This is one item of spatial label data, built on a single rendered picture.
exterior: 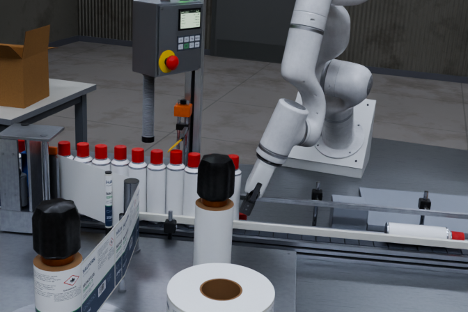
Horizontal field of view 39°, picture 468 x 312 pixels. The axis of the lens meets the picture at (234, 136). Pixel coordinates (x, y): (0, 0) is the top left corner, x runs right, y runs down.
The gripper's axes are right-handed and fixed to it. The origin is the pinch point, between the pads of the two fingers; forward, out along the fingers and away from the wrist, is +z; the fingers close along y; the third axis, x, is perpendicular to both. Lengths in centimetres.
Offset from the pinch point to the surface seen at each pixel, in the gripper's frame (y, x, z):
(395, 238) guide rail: 4.5, 38.7, -10.3
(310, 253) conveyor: 4.9, 20.4, 3.2
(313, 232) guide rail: 4.4, 18.4, -2.6
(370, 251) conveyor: 5.6, 34.0, -4.4
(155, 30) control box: 1, -40, -35
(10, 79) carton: -133, -116, 44
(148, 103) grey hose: -8.5, -36.1, -13.3
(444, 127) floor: -438, 180, 35
